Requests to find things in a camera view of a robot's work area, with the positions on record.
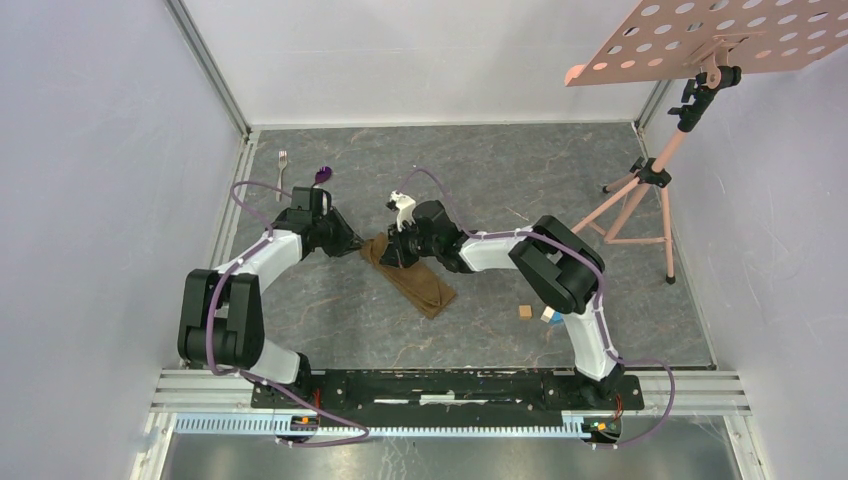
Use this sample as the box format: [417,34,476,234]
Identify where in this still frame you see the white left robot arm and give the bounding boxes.
[177,187,364,408]

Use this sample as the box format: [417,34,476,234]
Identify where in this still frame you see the pink music stand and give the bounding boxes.
[565,0,847,284]

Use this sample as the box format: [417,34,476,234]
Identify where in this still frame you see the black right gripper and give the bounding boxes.
[379,219,440,270]

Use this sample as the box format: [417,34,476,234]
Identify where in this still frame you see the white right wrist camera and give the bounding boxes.
[386,190,417,231]

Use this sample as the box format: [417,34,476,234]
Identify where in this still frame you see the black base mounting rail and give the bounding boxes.
[250,368,645,429]

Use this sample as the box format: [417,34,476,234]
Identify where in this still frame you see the brown cloth napkin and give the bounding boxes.
[360,233,457,319]

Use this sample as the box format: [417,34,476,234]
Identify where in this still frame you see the silver fork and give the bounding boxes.
[275,150,288,202]

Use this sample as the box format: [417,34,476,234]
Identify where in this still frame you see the cream wooden block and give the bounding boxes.
[541,307,556,323]

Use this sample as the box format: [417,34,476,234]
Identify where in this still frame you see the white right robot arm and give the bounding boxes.
[380,192,624,408]

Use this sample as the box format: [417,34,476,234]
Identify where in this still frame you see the purple metallic spoon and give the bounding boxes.
[313,166,333,187]

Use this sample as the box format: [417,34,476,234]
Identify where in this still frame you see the small tan wooden cube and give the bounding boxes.
[518,305,534,320]

